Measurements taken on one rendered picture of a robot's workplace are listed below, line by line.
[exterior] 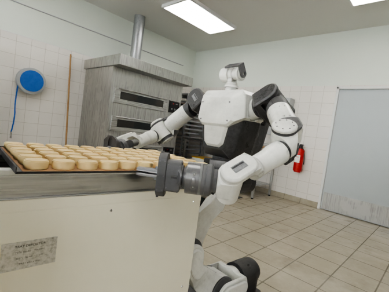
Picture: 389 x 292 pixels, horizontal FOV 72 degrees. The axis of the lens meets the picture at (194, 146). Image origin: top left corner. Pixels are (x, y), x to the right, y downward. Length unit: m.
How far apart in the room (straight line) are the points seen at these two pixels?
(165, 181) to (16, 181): 0.34
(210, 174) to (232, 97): 0.51
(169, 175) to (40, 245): 0.34
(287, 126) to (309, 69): 4.52
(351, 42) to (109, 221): 4.93
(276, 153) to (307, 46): 4.78
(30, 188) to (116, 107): 3.77
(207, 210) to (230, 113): 0.42
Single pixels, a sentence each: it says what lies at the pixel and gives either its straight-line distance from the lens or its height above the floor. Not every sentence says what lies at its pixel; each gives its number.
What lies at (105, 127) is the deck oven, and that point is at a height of 0.90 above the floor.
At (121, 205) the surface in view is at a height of 0.80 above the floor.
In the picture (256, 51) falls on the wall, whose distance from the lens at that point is 5.99.
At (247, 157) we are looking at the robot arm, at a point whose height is 0.98.
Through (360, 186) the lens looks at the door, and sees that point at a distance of 4.96.
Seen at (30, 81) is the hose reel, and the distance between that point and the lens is 4.86.
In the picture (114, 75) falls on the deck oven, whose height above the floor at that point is 1.72.
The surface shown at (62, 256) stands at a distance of 0.78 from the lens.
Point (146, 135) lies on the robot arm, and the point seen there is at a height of 0.98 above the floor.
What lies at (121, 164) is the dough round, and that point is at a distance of 0.76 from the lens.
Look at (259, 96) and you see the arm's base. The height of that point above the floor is 1.21.
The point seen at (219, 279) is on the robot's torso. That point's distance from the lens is 1.43.
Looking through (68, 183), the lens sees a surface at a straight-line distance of 0.72.
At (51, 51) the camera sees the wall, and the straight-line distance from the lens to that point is 5.15.
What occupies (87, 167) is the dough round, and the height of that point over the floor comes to 0.91.
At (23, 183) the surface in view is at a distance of 0.70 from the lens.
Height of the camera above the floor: 1.04
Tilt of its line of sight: 3 degrees down
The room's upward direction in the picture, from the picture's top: 8 degrees clockwise
